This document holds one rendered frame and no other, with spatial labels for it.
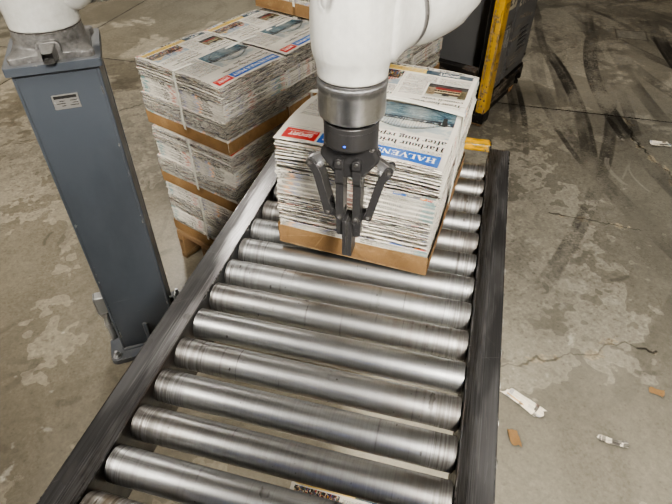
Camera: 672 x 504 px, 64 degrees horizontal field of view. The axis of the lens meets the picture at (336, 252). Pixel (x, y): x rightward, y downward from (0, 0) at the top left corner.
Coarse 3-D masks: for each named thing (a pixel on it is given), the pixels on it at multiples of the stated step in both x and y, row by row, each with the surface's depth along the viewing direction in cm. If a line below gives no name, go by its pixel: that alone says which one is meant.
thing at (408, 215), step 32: (288, 128) 90; (320, 128) 90; (384, 128) 90; (416, 128) 91; (448, 128) 91; (288, 160) 90; (416, 160) 83; (448, 160) 85; (288, 192) 96; (352, 192) 91; (384, 192) 88; (416, 192) 85; (288, 224) 100; (320, 224) 98; (384, 224) 93; (416, 224) 90
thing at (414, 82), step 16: (400, 64) 110; (400, 80) 105; (416, 80) 105; (432, 80) 105; (448, 80) 105; (464, 80) 105; (400, 96) 100; (416, 96) 100; (432, 96) 100; (448, 96) 100; (464, 96) 100; (464, 128) 101; (464, 144) 118
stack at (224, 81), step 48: (192, 48) 171; (240, 48) 171; (288, 48) 171; (144, 96) 174; (192, 96) 160; (240, 96) 158; (288, 96) 177; (192, 144) 173; (240, 192) 176; (192, 240) 209
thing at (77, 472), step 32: (256, 192) 116; (224, 256) 101; (192, 288) 94; (160, 320) 89; (192, 320) 90; (160, 352) 84; (128, 384) 79; (96, 416) 75; (128, 416) 75; (96, 448) 72; (64, 480) 69; (96, 480) 70
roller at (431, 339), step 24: (216, 288) 94; (240, 288) 95; (240, 312) 94; (264, 312) 92; (288, 312) 91; (312, 312) 91; (336, 312) 90; (360, 312) 90; (360, 336) 89; (384, 336) 88; (408, 336) 87; (432, 336) 87; (456, 336) 86
